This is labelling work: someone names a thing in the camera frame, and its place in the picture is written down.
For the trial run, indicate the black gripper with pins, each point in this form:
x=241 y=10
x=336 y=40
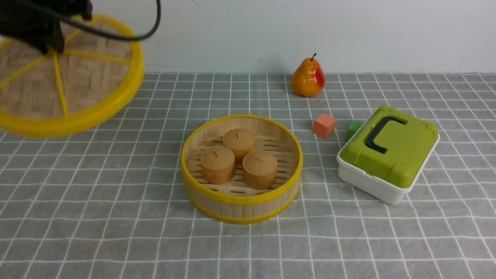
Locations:
x=26 y=23

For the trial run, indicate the yellow woven steamer lid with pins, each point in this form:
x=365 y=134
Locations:
x=59 y=94

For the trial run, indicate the yellow bamboo steamer basket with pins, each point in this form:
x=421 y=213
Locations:
x=234 y=202

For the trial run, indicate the grey checked tablecloth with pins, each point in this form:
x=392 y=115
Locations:
x=109 y=203

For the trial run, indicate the brown steamed bun left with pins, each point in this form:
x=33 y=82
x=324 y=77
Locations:
x=217 y=164

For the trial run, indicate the brown steamed bun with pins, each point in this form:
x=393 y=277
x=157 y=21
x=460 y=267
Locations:
x=259 y=169
x=241 y=141
x=217 y=164

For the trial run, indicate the brown steamed bun back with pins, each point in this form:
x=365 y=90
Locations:
x=241 y=141

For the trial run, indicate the brown steamed bun right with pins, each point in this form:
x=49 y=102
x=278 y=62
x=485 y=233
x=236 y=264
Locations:
x=259 y=169

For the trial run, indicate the orange toy pear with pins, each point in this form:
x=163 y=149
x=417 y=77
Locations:
x=308 y=79

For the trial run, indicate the orange foam cube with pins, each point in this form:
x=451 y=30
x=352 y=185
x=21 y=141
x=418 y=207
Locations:
x=324 y=125

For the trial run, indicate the green foam cube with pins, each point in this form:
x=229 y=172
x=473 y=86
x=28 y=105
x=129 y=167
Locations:
x=352 y=128

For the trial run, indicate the green lidded white box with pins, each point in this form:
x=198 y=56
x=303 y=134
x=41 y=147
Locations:
x=385 y=157

